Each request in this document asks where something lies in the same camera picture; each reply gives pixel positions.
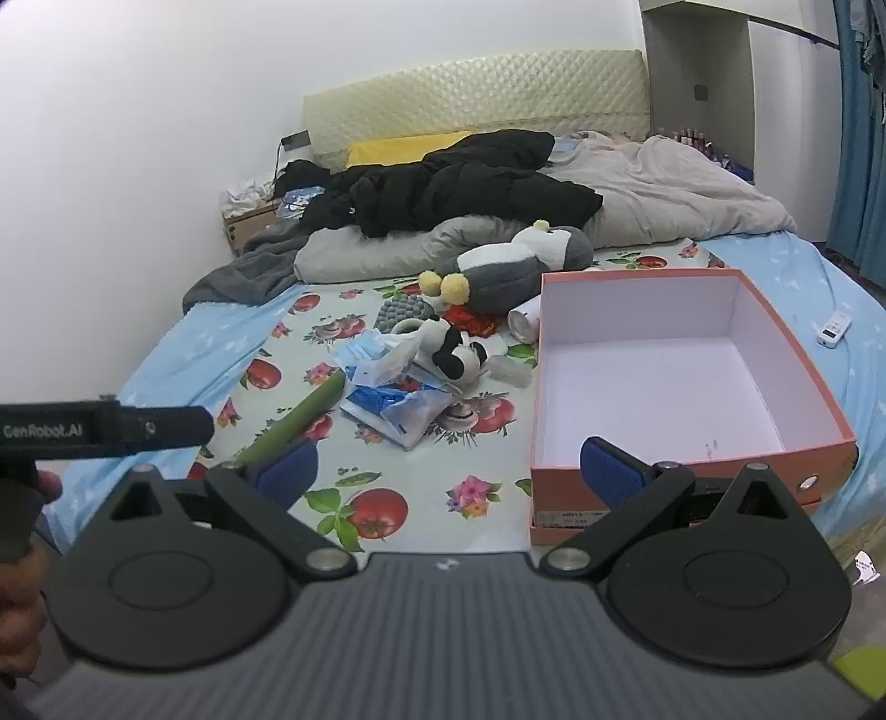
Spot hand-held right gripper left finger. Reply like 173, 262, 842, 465
104, 439, 361, 581

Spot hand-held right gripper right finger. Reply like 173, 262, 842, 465
540, 436, 804, 583

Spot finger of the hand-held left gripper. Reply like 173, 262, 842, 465
121, 405, 214, 455

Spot pink shoe box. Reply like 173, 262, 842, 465
529, 270, 859, 548

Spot blue white snack packet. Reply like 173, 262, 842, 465
339, 382, 454, 451

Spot blue face mask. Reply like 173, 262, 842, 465
331, 332, 397, 369

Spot white quilted tissue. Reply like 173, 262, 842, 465
353, 338, 418, 386

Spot black white panda plush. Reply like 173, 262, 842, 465
413, 320, 492, 382

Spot person's left hand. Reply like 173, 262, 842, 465
0, 471, 63, 686

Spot fruit printed bed mat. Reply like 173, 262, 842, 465
121, 239, 728, 555

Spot dark grey blanket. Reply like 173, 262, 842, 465
182, 222, 320, 312

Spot white cylindrical can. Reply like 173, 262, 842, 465
508, 294, 544, 343

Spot red snack packet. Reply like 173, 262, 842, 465
443, 305, 501, 337

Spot cardboard box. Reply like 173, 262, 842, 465
221, 199, 285, 257

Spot grey white penguin plush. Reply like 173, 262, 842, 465
417, 220, 595, 314

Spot grey pillow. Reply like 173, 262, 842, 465
294, 214, 534, 285

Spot crumpled white cloth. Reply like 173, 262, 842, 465
220, 176, 278, 215

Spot blue printed packet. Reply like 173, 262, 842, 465
279, 187, 326, 217

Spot white remote control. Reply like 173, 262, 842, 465
815, 311, 854, 347

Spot light blue bedsheet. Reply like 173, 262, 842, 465
42, 228, 886, 555

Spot black cloth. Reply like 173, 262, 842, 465
275, 159, 334, 193

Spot beige duvet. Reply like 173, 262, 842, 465
540, 131, 797, 249

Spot yellow-green object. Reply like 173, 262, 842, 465
834, 647, 886, 702

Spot black puffer jacket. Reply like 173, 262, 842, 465
301, 130, 605, 238

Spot row of red bottles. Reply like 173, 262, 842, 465
657, 126, 714, 157

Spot yellow pillow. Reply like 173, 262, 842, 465
346, 131, 475, 167

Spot blue curtain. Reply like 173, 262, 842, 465
823, 0, 886, 278

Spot beige quilted headboard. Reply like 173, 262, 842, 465
302, 50, 652, 174

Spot hanging dark clothes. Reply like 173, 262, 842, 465
851, 0, 886, 74

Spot black clothes rail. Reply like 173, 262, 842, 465
751, 14, 842, 48

